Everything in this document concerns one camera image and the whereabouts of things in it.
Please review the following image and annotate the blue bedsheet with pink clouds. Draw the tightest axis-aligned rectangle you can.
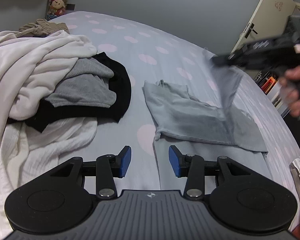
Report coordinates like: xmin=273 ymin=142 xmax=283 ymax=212
xmin=56 ymin=11 xmax=300 ymax=192

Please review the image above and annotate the white garment pile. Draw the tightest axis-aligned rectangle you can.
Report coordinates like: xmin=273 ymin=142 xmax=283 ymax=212
xmin=0 ymin=30 xmax=97 ymax=239

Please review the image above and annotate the beige knit garment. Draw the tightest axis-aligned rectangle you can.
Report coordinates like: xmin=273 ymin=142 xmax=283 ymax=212
xmin=16 ymin=18 xmax=70 ymax=37

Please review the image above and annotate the grey and black sweatshirt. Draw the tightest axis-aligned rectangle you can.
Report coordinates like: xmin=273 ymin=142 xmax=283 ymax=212
xmin=7 ymin=51 xmax=132 ymax=133

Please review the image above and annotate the light blue t-shirt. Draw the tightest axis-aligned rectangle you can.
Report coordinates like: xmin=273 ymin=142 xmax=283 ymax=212
xmin=143 ymin=50 xmax=267 ymax=153

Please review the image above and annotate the cream bedroom door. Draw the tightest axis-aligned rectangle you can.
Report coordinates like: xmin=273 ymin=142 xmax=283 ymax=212
xmin=233 ymin=0 xmax=295 ymax=51

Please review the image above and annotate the person's right hand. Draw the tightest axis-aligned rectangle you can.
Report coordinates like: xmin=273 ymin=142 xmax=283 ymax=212
xmin=279 ymin=66 xmax=300 ymax=118

